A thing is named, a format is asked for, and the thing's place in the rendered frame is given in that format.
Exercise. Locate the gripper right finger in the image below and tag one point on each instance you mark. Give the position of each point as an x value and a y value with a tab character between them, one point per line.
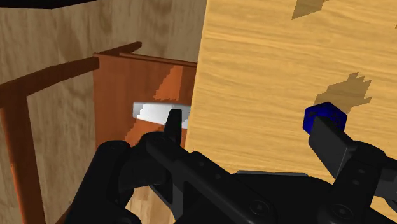
333	145

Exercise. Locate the blue faceted object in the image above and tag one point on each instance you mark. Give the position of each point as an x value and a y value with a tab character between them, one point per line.
328	112

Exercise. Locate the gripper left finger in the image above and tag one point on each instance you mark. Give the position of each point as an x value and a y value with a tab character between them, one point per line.
173	161

